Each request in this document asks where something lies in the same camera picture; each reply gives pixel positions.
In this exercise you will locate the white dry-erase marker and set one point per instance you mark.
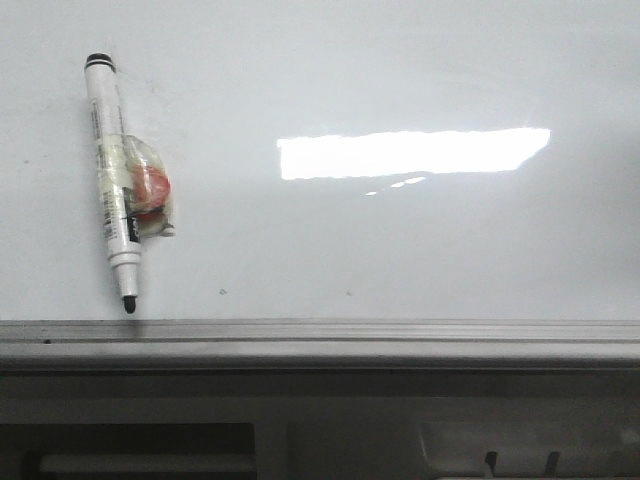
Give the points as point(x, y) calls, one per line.
point(120, 230)

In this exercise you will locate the grey cabinet below whiteboard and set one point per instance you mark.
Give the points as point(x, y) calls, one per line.
point(320, 425)

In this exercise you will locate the clear tape red magnet holder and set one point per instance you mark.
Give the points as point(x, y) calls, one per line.
point(129, 163)

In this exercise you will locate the white whiteboard with aluminium frame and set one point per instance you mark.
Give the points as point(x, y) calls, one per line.
point(356, 184)

